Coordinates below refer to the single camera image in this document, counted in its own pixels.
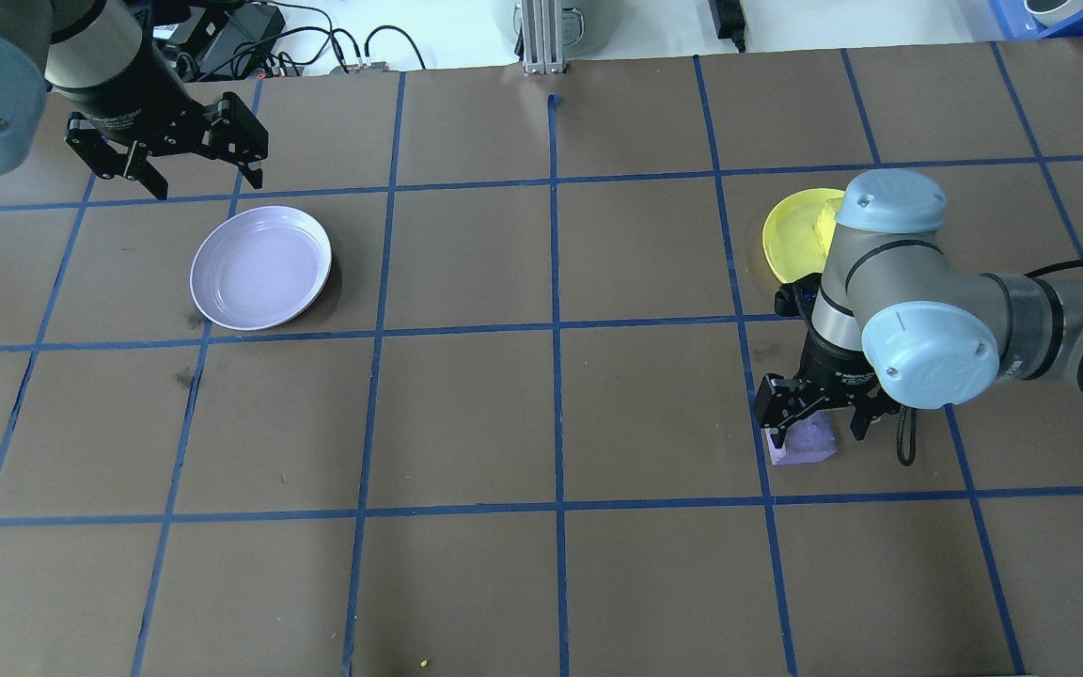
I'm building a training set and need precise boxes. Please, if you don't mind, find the purple foam block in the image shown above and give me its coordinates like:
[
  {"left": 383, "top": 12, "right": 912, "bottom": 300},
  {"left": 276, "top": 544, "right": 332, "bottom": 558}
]
[{"left": 761, "top": 417, "right": 840, "bottom": 468}]

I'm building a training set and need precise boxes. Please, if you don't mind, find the black power brick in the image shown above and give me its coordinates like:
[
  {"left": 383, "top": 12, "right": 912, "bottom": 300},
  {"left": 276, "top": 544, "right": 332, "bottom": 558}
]
[{"left": 152, "top": 0, "right": 288, "bottom": 82}]

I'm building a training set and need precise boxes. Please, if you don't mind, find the purple round plate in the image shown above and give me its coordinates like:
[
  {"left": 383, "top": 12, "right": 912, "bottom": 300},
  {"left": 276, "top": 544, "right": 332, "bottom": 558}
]
[{"left": 189, "top": 205, "right": 333, "bottom": 332}]

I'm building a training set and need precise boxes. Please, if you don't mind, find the yellow round plate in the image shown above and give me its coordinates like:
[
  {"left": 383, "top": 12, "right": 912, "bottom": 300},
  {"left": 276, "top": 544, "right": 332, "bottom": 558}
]
[{"left": 762, "top": 187, "right": 849, "bottom": 285}]

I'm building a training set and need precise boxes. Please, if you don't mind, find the black power adapter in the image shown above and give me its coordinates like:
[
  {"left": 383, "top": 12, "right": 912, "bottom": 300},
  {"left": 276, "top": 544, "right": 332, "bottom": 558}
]
[{"left": 708, "top": 0, "right": 748, "bottom": 54}]

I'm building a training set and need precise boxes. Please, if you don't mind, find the blue plastic bin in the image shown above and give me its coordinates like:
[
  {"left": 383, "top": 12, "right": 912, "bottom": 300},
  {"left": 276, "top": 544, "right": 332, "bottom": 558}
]
[{"left": 985, "top": 0, "right": 1083, "bottom": 39}]

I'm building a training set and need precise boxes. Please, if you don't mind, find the grey round object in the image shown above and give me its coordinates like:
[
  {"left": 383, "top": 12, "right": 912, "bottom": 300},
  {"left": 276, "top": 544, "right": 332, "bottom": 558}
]
[{"left": 1023, "top": 0, "right": 1083, "bottom": 27}]

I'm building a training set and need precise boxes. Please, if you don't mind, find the black hanging cable loop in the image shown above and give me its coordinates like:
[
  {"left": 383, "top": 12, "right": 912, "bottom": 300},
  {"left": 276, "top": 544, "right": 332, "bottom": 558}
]
[{"left": 893, "top": 402, "right": 921, "bottom": 469}]

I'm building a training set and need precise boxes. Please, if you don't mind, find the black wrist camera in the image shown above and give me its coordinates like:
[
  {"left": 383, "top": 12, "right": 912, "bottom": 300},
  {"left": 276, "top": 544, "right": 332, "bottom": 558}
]
[{"left": 774, "top": 280, "right": 826, "bottom": 323}]

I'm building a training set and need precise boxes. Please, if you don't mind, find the black long cable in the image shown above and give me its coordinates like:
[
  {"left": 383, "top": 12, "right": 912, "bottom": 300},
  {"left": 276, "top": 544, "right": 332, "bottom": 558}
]
[{"left": 259, "top": 0, "right": 359, "bottom": 74}]

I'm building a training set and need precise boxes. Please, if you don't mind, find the black arched cable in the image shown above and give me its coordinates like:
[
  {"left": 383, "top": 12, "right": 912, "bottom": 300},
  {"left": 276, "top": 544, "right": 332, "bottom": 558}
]
[{"left": 363, "top": 24, "right": 429, "bottom": 72}]

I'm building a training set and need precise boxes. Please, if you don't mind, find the aluminium frame post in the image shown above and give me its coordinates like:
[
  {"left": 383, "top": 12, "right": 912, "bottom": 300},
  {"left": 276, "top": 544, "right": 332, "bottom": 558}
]
[{"left": 517, "top": 0, "right": 572, "bottom": 76}]

